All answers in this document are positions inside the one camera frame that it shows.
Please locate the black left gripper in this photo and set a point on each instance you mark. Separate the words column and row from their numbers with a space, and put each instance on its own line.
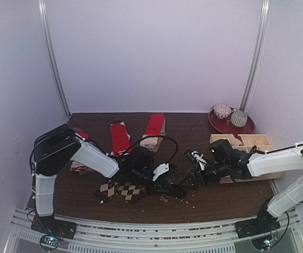
column 160, row 183

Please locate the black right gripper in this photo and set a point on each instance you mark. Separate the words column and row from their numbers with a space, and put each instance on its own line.
column 201, row 175

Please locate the brown argyle sock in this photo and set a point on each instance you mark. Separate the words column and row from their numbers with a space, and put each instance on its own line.
column 106, row 191
column 132, row 193

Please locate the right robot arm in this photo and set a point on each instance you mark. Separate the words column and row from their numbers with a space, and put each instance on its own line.
column 237, row 164

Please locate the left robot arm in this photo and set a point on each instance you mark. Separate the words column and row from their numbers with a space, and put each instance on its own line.
column 54, row 149

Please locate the red sock middle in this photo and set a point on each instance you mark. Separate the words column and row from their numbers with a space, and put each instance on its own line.
column 118, row 141

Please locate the red white sock right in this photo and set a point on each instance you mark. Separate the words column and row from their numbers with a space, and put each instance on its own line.
column 156, row 125

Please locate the beige sock in box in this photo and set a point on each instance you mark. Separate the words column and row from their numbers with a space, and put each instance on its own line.
column 234, row 141

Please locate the wooden divided organizer box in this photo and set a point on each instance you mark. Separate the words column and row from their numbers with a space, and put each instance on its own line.
column 249, row 140

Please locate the red round tray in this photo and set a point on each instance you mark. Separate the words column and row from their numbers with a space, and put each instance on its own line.
column 226, row 127

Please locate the red sock far left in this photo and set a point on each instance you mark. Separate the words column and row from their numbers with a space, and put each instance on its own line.
column 83, row 135

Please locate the black striped sock in box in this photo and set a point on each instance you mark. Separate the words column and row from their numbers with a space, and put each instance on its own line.
column 253, row 149

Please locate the purple striped sock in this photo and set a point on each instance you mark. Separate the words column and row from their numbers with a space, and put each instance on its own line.
column 78, row 130

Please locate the white patterned bowl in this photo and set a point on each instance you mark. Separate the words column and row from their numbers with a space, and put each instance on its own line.
column 222, row 111

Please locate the grey striped cup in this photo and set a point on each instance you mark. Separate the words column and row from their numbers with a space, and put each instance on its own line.
column 239, row 118

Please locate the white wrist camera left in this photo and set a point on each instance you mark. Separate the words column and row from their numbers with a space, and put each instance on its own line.
column 160, row 170

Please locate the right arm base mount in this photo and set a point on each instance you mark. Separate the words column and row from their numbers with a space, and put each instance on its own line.
column 263, row 223

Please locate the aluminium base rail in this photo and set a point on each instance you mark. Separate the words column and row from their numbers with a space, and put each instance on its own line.
column 102, row 236

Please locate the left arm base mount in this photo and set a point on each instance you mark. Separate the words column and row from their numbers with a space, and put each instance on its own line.
column 55, row 227

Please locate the aluminium frame post right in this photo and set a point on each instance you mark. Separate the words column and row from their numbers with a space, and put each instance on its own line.
column 257, row 54

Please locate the aluminium frame post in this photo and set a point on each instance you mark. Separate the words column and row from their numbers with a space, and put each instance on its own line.
column 257, row 54
column 52, row 59

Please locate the aluminium frame post left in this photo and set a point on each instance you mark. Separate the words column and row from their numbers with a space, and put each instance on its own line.
column 52, row 59

